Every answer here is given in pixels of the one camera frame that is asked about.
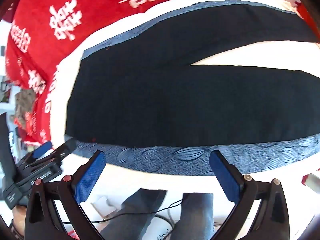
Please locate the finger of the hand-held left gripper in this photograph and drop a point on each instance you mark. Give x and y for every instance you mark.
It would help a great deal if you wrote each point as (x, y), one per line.
(42, 149)
(63, 148)

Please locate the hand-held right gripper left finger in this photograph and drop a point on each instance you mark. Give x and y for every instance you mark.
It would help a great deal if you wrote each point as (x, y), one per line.
(90, 177)

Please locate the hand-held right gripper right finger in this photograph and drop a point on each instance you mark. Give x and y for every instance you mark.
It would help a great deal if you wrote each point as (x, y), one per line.
(226, 177)

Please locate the black pants with blue trim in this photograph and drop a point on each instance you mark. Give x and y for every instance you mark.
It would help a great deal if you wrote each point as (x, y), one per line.
(175, 105)

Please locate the person's left hand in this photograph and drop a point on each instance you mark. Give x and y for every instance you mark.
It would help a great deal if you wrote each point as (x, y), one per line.
(18, 216)

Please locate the white plastic floor object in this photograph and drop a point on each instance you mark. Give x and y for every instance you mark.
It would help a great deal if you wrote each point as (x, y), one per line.
(103, 205)

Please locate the brown furry object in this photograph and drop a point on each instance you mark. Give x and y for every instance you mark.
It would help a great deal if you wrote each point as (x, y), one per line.
(25, 105)

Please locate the person's right leg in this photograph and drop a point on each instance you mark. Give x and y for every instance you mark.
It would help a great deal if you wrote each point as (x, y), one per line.
(197, 217)

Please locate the red blanket with white print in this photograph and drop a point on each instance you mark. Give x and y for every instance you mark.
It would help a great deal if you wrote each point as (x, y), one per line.
(87, 5)

